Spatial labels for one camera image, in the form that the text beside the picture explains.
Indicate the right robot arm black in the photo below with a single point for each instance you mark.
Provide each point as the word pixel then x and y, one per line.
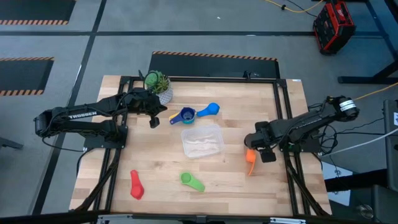
pixel 311 121

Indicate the red black tool box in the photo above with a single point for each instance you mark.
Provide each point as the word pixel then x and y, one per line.
pixel 334 26

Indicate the clear plastic basket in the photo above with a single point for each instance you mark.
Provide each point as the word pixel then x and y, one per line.
pixel 202 141

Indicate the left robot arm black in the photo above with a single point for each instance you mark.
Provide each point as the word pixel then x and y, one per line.
pixel 81 115

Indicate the orange measuring cup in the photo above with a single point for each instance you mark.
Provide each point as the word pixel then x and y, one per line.
pixel 250 157

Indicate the grey cabinet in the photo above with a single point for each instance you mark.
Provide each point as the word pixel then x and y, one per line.
pixel 391 140

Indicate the dark blue measuring cup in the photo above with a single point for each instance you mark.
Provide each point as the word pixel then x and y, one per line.
pixel 187 114

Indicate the wide black hazard-striped floor mat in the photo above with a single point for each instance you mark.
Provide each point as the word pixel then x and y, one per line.
pixel 214 67

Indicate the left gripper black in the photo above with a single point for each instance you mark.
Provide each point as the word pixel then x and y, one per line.
pixel 141 101

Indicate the red measuring cup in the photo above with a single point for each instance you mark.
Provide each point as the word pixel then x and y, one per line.
pixel 136 188

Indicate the black aluminium table frame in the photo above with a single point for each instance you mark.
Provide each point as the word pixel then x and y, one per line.
pixel 277 99

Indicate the silver camera mounting bar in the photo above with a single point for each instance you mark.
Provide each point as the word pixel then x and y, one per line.
pixel 280 221

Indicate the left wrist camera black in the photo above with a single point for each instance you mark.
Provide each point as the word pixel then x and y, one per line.
pixel 154 122

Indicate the green measuring cup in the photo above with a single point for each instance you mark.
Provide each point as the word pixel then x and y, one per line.
pixel 189 180

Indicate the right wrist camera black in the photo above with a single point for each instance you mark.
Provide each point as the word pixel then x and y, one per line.
pixel 267 155

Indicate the grey metal foot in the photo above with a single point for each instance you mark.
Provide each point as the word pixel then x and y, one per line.
pixel 11 143

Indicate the black desk frame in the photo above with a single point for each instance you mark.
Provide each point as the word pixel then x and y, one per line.
pixel 382 46

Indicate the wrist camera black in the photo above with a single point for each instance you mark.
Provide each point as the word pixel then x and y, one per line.
pixel 154 122
pixel 267 155

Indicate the large teal measuring cup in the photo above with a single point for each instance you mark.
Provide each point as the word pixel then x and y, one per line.
pixel 188 122

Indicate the potted plant white patterned pot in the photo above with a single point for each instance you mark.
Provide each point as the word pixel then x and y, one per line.
pixel 158 85

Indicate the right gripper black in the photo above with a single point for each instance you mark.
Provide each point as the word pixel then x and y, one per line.
pixel 258 137

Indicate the black equipment case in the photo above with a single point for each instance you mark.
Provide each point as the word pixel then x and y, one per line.
pixel 373 202

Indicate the yellow measuring cup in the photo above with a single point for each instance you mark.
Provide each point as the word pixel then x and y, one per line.
pixel 173 116

